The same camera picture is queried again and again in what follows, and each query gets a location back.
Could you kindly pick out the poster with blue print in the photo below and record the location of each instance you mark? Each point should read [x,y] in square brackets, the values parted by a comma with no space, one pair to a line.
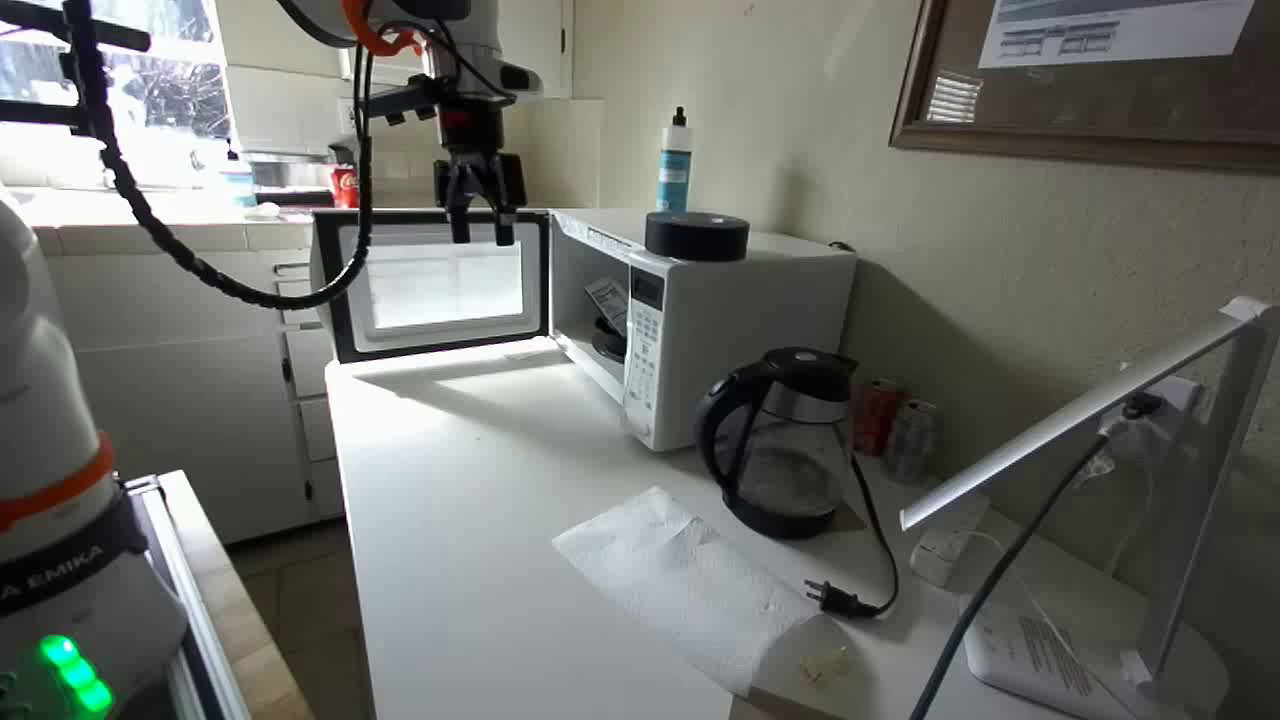
[1120,32]

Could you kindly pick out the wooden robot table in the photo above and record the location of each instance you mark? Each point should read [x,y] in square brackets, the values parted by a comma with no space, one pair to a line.
[235,613]

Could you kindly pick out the black glass electric kettle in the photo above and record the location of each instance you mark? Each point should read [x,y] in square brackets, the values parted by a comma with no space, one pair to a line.
[782,444]

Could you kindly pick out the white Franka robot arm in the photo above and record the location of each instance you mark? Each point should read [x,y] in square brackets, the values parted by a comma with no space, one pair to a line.
[42,402]

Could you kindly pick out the white bottle with blue label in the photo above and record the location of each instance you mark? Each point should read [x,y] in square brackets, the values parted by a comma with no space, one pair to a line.
[673,164]

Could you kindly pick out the white drawer cabinet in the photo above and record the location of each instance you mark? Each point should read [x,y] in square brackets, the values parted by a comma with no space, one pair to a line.
[308,402]

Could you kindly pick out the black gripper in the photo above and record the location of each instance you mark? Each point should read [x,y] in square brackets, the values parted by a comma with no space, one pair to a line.
[473,147]

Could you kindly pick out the white microwave oven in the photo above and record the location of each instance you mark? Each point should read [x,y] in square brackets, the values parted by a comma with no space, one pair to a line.
[746,307]

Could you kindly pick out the clear glass jar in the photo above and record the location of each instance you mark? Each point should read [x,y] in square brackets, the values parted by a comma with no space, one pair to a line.
[917,442]

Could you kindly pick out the robot base box green light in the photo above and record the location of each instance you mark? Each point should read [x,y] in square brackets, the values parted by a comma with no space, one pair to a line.
[80,655]

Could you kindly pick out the microwave door with window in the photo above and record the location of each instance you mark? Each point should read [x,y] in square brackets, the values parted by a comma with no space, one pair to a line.
[346,285]

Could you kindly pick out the black tape roll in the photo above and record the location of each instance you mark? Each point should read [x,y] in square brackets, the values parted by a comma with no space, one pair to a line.
[698,239]

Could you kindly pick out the bright window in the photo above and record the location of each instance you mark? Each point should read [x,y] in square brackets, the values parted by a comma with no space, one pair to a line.
[161,81]

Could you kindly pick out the white desk lamp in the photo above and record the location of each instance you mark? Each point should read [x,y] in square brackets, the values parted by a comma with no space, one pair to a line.
[1067,413]

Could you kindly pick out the clear plastic sheet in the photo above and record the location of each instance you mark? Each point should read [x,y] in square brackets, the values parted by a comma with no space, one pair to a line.
[692,581]

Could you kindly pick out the red can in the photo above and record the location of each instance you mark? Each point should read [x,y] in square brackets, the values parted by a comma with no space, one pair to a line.
[879,418]

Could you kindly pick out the small red object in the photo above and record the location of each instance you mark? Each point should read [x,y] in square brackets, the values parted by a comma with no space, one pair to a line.
[346,187]

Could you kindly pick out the brown framed cork board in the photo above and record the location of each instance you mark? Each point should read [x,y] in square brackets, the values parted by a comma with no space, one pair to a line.
[1067,121]

